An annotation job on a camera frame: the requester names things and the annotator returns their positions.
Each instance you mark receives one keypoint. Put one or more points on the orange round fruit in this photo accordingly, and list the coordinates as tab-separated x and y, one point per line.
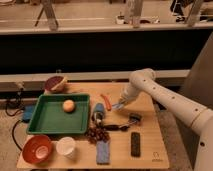
68	106

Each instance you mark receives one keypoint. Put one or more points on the blue sponge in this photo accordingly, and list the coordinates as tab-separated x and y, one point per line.
102	152

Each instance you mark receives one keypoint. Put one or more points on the blue power box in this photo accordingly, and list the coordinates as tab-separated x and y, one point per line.
27	114

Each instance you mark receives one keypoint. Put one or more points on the bunch of dark grapes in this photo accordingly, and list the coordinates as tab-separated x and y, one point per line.
95	134

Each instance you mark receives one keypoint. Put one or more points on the blue cylindrical can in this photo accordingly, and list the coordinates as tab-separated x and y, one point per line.
98	112

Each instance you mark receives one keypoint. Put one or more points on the black remote control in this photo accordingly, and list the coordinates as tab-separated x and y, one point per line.
135	144

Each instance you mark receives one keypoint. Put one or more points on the small blue-grey towel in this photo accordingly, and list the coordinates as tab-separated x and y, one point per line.
117	106

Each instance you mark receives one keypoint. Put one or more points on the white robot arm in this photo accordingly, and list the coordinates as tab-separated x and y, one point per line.
195	115

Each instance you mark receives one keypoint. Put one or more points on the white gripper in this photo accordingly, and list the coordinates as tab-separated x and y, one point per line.
124	100

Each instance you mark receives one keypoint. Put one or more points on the white plastic cup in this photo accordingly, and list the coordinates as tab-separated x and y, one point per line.
66	147

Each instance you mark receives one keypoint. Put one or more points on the green plastic tray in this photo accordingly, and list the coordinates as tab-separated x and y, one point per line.
50	118

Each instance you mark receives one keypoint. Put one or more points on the orange carrot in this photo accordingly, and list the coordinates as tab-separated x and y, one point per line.
107	102

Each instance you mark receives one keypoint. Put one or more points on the red plastic bowl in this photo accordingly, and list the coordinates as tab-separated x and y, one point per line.
37	149

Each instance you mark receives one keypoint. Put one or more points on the black brush tool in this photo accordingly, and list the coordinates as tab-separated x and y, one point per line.
133	119

